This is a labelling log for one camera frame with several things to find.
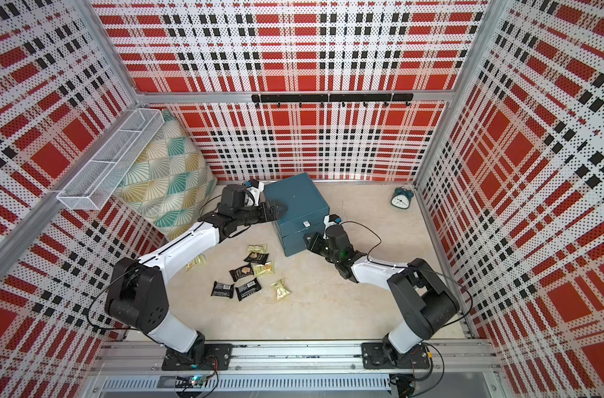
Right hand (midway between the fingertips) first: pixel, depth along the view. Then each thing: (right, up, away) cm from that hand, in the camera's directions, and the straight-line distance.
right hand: (309, 237), depth 89 cm
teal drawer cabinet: (-1, +9, -6) cm, 11 cm away
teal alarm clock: (+41, +15, +19) cm, 47 cm away
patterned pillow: (-49, +20, -2) cm, 53 cm away
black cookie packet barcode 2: (-21, -18, -2) cm, 28 cm away
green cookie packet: (-21, -5, +7) cm, 23 cm away
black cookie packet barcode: (-31, -18, -2) cm, 36 cm away
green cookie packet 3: (-9, -18, -4) cm, 21 cm away
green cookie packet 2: (-17, -12, +2) cm, 21 cm away
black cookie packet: (-19, -9, +5) cm, 22 cm away
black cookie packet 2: (-25, -13, +2) cm, 28 cm away
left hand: (-9, +10, -2) cm, 14 cm away
